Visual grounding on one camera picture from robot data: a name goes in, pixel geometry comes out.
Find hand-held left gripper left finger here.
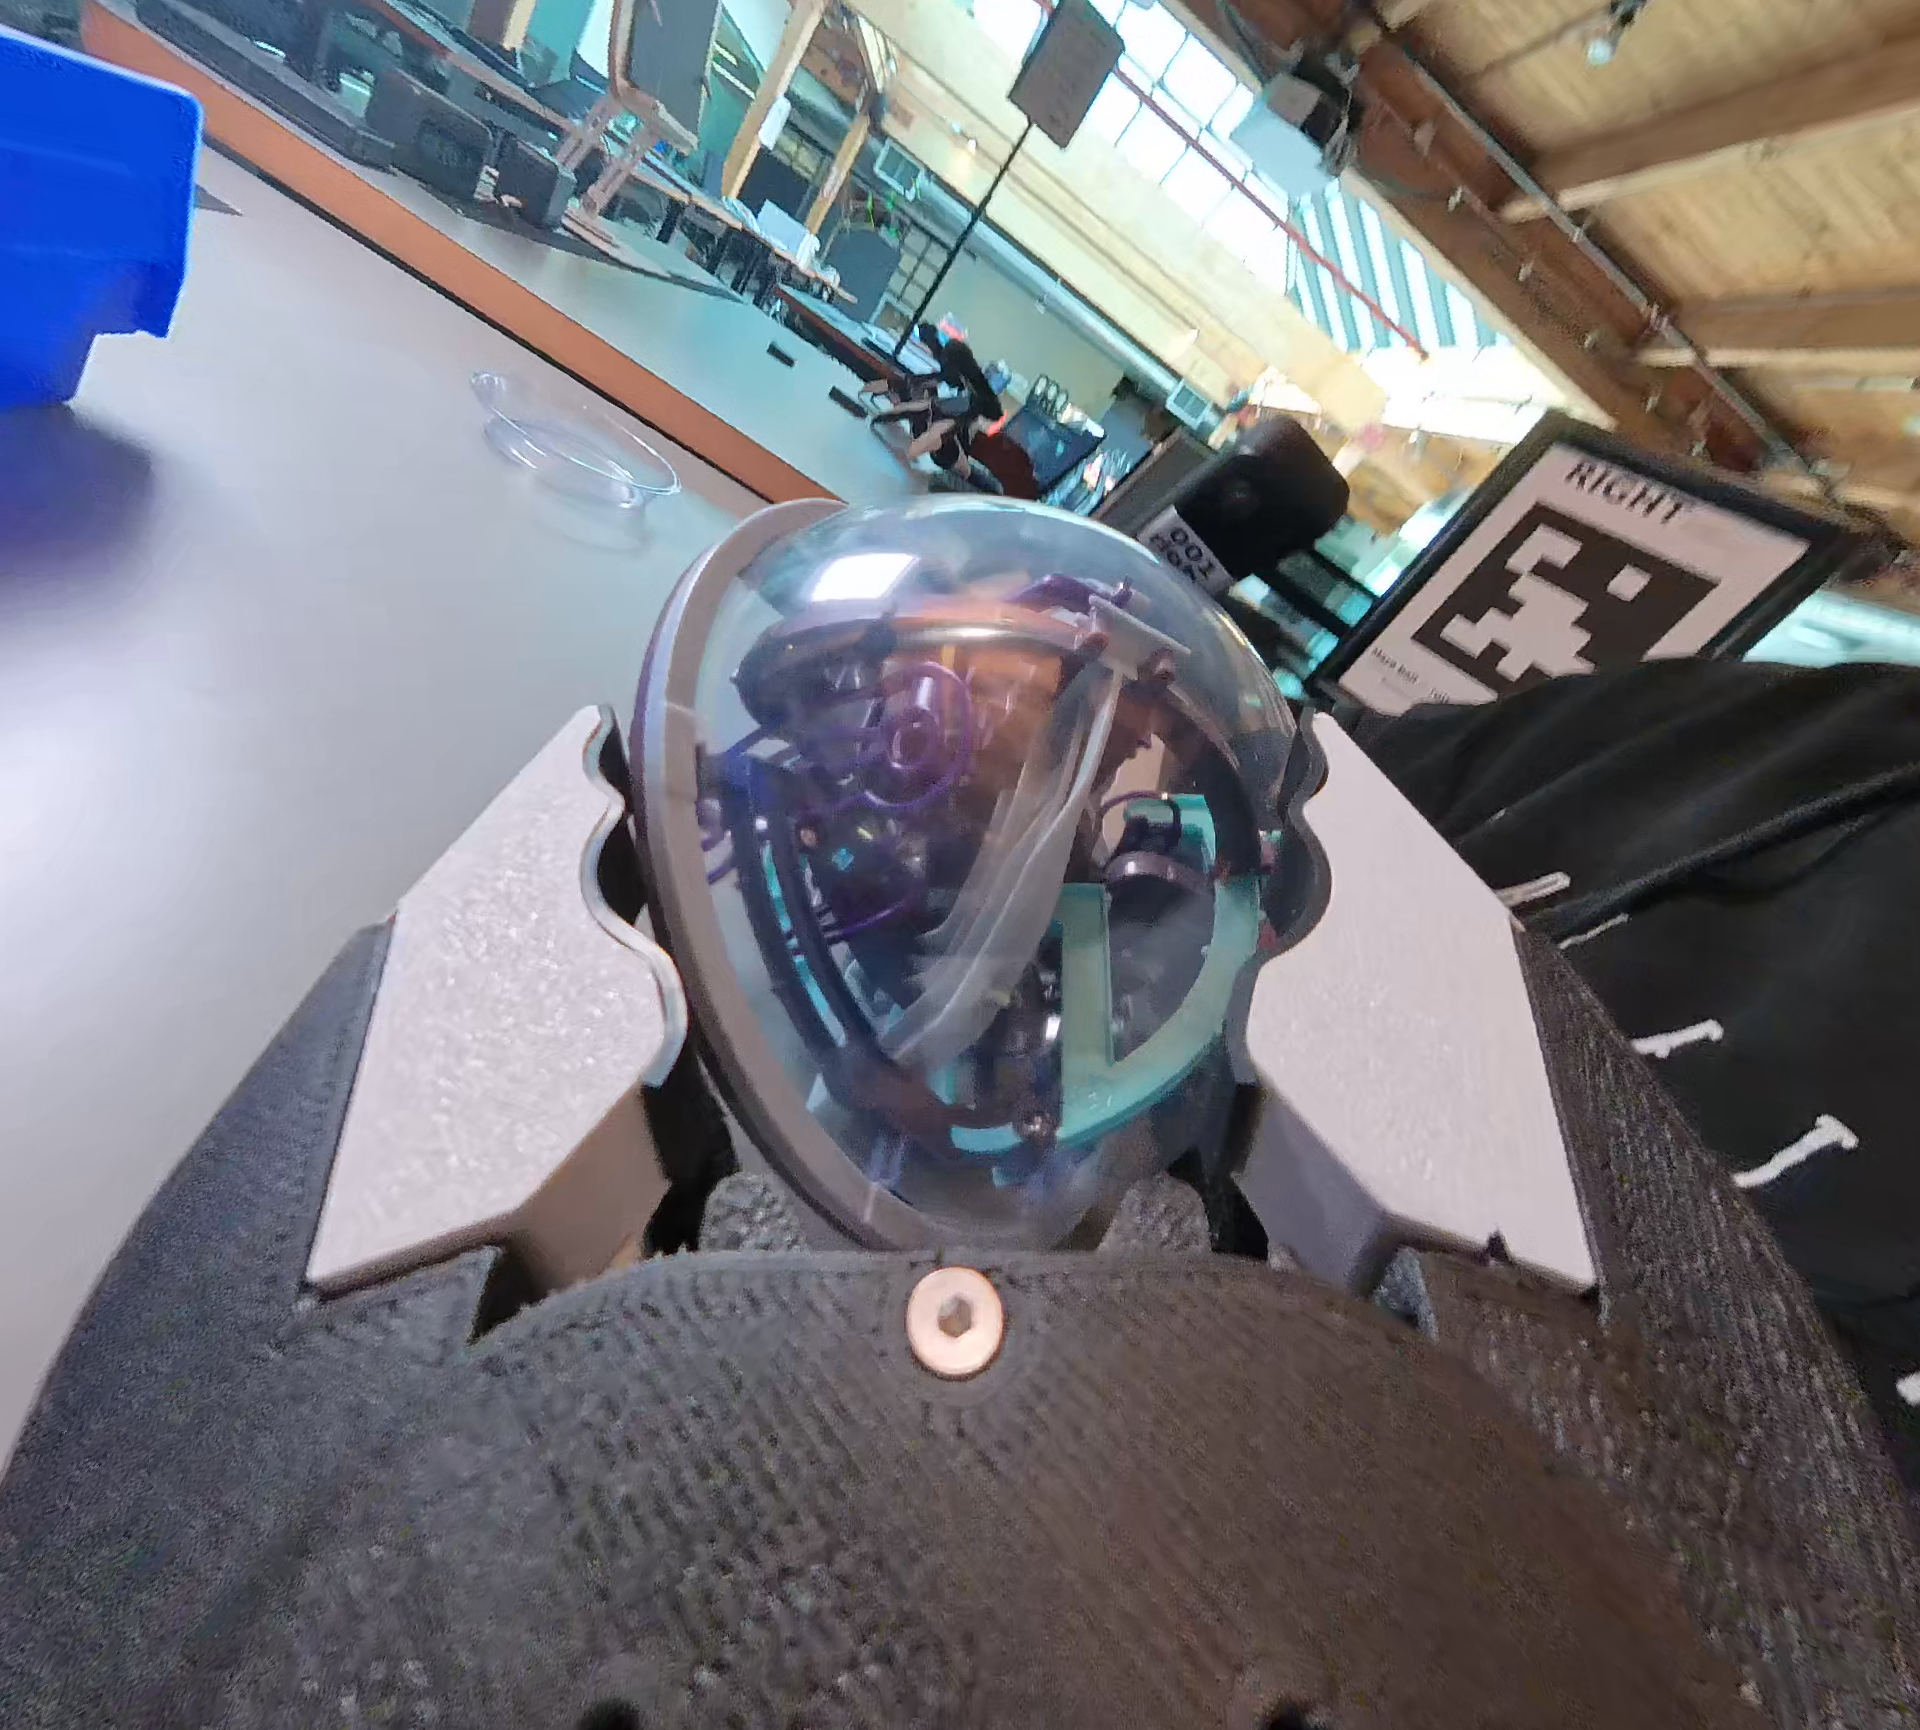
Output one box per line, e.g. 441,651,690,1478
299,703,721,1298

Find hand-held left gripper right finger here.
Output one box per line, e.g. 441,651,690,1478
1223,709,1607,1298

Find clear maze ball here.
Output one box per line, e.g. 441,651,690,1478
622,499,1314,1251

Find person's black printed jacket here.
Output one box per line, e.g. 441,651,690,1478
1366,659,1920,1492

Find black white marker board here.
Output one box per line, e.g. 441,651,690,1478
1312,420,1862,727

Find black sign on pole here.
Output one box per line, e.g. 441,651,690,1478
899,0,1128,351

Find clear plastic dish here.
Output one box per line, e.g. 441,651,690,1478
472,366,683,518

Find grey desk with wooden edge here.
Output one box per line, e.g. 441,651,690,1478
76,0,932,502

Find blue plastic bin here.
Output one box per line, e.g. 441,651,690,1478
0,26,203,412

